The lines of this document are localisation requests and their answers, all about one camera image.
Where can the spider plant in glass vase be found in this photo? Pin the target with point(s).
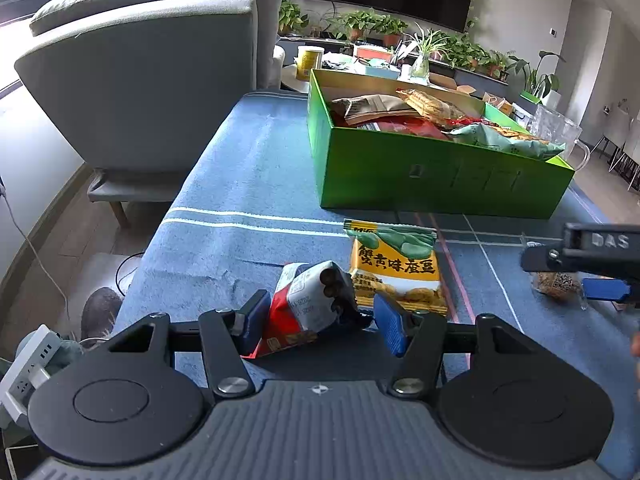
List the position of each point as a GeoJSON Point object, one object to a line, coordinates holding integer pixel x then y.
{"type": "Point", "coordinates": [425, 52]}

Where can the clear orange stick snack packet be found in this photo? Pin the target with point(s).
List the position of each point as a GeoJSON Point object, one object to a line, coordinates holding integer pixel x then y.
{"type": "Point", "coordinates": [432, 105]}

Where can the brown snack packet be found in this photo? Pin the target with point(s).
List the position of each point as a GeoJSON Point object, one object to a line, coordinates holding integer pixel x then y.
{"type": "Point", "coordinates": [370, 107]}

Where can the grey slipper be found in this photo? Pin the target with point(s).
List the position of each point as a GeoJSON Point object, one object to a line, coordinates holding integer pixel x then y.
{"type": "Point", "coordinates": [100, 312]}

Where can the yellow green snack packet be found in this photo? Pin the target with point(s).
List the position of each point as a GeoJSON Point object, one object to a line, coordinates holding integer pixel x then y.
{"type": "Point", "coordinates": [395, 270]}

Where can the white chair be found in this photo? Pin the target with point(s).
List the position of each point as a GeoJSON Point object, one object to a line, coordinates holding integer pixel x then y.
{"type": "Point", "coordinates": [620, 135]}

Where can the open brown cardboard box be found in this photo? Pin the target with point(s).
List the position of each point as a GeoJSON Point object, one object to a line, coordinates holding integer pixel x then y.
{"type": "Point", "coordinates": [450, 81]}

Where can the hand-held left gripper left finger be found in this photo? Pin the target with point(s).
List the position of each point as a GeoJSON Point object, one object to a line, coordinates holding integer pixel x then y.
{"type": "Point", "coordinates": [255, 315]}

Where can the grey armchair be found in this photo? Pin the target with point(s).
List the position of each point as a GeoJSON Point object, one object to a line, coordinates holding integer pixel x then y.
{"type": "Point", "coordinates": [150, 85]}

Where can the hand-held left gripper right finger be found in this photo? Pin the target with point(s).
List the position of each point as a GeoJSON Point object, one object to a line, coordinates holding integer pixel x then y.
{"type": "Point", "coordinates": [390, 322]}

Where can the large leaf plant white pot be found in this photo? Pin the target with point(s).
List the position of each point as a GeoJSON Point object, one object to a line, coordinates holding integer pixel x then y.
{"type": "Point", "coordinates": [542, 77]}

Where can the small clear snack packet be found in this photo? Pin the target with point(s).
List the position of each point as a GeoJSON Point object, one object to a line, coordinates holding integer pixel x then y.
{"type": "Point", "coordinates": [552, 285]}

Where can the yellow can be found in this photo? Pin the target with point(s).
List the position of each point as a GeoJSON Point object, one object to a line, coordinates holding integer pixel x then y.
{"type": "Point", "coordinates": [309, 62]}

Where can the green cardboard box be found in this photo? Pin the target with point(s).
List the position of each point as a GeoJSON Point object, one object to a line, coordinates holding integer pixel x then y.
{"type": "Point", "coordinates": [425, 175]}

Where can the red white snack packet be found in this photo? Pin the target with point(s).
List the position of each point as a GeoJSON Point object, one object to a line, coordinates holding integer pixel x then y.
{"type": "Point", "coordinates": [300, 305]}

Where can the round white table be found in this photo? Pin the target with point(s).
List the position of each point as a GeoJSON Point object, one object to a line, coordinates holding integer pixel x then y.
{"type": "Point", "coordinates": [292, 80]}

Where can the light green snack packet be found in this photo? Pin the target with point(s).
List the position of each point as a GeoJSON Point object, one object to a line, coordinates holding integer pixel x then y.
{"type": "Point", "coordinates": [505, 145]}

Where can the green potted plant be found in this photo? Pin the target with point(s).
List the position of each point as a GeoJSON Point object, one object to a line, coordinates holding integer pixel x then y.
{"type": "Point", "coordinates": [470, 52]}
{"type": "Point", "coordinates": [372, 25]}
{"type": "Point", "coordinates": [292, 15]}

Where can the blue striped tablecloth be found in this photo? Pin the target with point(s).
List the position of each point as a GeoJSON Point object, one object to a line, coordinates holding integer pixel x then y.
{"type": "Point", "coordinates": [240, 180]}

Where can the white power strip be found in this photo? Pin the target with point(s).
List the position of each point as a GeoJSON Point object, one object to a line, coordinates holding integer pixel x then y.
{"type": "Point", "coordinates": [25, 380]}

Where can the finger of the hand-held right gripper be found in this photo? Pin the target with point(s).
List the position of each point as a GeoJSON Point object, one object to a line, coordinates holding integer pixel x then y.
{"type": "Point", "coordinates": [605, 291]}
{"type": "Point", "coordinates": [542, 258]}

